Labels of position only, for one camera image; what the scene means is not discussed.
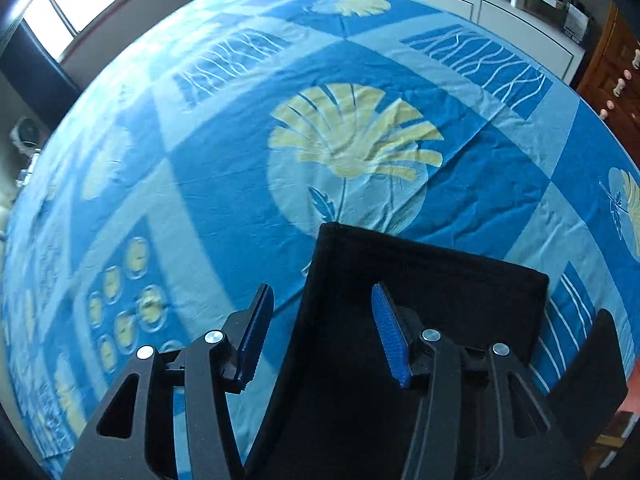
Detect black studded pants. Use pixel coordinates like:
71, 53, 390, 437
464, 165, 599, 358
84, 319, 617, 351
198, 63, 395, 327
243, 221, 629, 480

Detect blue patterned bed sheet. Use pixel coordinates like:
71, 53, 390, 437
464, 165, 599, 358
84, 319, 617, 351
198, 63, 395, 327
2, 0, 639, 478

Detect white desk fan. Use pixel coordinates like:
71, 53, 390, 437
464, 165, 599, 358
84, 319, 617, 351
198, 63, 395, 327
10, 117, 42, 190

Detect dark blue left curtain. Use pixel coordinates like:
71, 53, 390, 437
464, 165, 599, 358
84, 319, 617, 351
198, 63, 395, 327
1, 22, 81, 131

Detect white tv cabinet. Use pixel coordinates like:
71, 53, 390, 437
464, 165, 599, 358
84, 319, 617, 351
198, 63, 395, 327
333, 0, 587, 85

